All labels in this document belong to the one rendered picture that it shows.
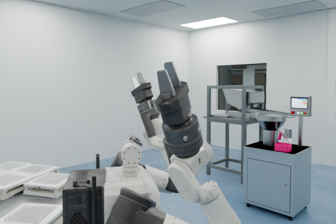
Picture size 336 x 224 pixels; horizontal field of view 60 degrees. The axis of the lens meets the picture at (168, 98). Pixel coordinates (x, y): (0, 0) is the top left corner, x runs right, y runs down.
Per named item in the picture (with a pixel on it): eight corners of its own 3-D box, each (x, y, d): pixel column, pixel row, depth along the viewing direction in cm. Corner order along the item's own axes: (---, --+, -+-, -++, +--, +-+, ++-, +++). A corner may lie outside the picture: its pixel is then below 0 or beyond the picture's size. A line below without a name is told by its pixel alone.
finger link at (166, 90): (168, 68, 61) (175, 95, 64) (154, 70, 63) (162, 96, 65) (166, 71, 60) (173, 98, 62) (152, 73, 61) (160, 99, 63)
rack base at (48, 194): (23, 194, 184) (23, 190, 184) (48, 181, 208) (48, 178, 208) (57, 198, 178) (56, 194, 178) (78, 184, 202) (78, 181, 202)
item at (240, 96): (185, 179, 464) (185, 85, 457) (222, 166, 541) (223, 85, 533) (272, 205, 365) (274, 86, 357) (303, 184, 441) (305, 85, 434)
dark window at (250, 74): (217, 110, 722) (217, 65, 717) (217, 110, 723) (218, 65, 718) (268, 113, 631) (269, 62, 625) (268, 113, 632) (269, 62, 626)
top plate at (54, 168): (7, 175, 207) (7, 172, 207) (34, 166, 230) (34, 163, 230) (34, 179, 198) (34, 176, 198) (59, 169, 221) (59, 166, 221)
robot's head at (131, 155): (121, 173, 94) (121, 145, 93) (120, 164, 104) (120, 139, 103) (141, 171, 95) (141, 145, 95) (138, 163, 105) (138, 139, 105)
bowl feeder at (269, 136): (250, 144, 369) (251, 115, 367) (263, 140, 395) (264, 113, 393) (289, 150, 335) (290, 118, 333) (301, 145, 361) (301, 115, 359)
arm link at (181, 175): (178, 164, 67) (206, 212, 68) (200, 143, 73) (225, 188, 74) (162, 166, 72) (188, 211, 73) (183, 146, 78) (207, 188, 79)
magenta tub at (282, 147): (273, 150, 334) (273, 143, 334) (278, 149, 343) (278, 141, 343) (287, 153, 323) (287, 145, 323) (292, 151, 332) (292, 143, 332)
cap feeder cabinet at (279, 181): (241, 206, 363) (242, 146, 359) (262, 194, 404) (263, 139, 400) (293, 223, 319) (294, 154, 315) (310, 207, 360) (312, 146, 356)
